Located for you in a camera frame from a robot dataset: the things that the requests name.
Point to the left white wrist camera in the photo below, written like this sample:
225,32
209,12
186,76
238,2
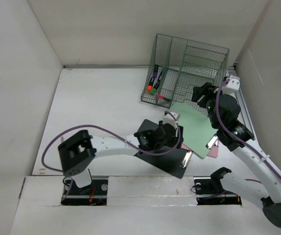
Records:
171,118

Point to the green highlighter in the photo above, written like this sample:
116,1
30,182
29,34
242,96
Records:
155,87

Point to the orange highlighter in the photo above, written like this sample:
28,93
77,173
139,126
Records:
150,84

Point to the pink clipboard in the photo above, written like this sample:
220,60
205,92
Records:
212,153

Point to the black clipboard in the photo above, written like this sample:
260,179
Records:
169,163

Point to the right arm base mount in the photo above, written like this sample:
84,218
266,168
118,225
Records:
209,190

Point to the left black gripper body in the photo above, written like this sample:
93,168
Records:
172,143

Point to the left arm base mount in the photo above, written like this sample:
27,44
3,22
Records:
94,194

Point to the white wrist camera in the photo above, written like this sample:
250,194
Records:
171,118
232,84

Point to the pink highlighter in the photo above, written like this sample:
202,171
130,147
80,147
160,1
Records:
163,98

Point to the purple highlighter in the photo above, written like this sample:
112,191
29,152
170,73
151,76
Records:
155,71

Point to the aluminium rail right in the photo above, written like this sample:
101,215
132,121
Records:
245,119

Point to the aluminium rail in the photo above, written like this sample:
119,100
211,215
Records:
245,119
104,66

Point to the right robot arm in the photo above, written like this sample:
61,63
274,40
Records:
223,111

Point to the green wire mesh organizer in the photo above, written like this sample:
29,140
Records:
190,63

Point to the blue highlighter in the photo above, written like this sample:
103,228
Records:
163,71

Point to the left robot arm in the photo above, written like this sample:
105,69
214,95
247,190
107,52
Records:
79,150

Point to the green clipboard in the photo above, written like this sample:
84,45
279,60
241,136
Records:
197,130

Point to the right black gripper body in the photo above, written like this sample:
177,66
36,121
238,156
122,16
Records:
209,101

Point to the aluminium rail back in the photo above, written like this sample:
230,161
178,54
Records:
104,66

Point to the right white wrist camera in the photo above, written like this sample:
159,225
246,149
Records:
232,84

